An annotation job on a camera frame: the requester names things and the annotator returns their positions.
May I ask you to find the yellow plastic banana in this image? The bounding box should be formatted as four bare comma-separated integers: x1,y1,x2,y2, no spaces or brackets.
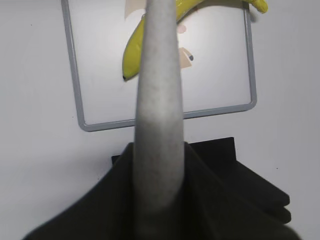
122,0,269,82

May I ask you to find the white grey-rimmed cutting board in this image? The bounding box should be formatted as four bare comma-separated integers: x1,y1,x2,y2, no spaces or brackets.
61,0,257,132

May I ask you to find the black knife stand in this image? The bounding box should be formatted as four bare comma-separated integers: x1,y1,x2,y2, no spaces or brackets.
26,137,299,240

